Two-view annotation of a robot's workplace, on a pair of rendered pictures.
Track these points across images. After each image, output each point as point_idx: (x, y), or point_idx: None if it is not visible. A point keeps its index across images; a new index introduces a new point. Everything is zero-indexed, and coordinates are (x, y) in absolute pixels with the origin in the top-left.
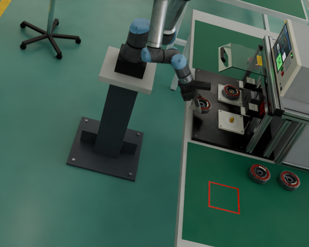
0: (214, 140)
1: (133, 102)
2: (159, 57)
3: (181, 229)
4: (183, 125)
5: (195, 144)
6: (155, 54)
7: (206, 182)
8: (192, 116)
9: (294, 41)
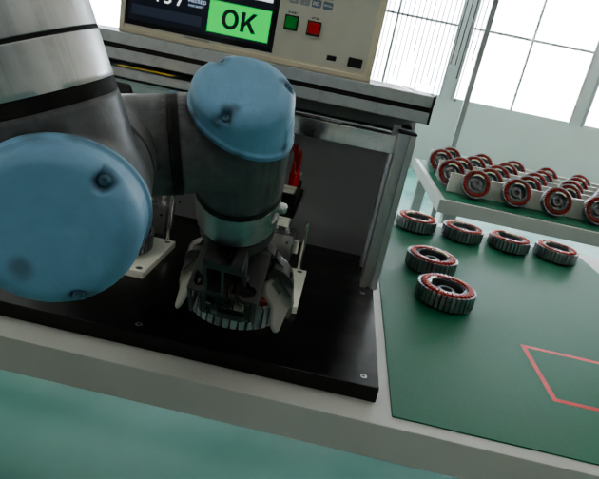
0: (363, 337)
1: None
2: (148, 165)
3: None
4: (258, 419)
5: (396, 394)
6: (136, 145)
7: (564, 408)
8: (226, 370)
9: None
